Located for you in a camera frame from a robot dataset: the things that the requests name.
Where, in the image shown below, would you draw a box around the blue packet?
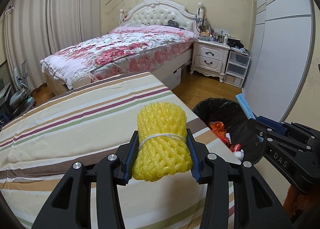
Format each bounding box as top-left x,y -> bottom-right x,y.
235,93 -> 264,142

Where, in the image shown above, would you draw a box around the red crumpled plastic bag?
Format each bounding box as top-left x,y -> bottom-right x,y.
209,121 -> 242,153

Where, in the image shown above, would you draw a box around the striped bed sheet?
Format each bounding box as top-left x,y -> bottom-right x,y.
1,72 -> 239,228

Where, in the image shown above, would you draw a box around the yellow foam net roll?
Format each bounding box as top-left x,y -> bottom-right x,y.
132,102 -> 193,182

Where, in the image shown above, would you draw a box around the plastic drawer unit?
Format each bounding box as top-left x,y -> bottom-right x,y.
223,49 -> 251,88

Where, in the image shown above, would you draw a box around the black trash bin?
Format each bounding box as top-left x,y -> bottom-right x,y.
193,98 -> 263,164

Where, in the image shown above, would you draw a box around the white tufted headboard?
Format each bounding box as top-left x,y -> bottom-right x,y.
119,0 -> 199,35

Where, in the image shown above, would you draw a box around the white tissue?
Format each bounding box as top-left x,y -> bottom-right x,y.
234,149 -> 244,162

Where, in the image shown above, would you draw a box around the grey office chair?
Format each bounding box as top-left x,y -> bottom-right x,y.
1,60 -> 36,120

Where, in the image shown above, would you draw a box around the white wardrobe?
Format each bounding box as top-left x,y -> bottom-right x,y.
242,0 -> 315,121

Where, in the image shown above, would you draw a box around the orange plastic bag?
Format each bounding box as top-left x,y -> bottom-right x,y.
283,186 -> 319,218

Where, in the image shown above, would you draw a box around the white nightstand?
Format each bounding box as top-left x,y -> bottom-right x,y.
190,39 -> 231,83

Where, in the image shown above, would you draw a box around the beige curtains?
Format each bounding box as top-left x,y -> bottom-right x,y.
4,0 -> 100,89

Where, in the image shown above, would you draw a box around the floral bed with quilt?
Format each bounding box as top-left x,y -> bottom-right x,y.
41,25 -> 197,90

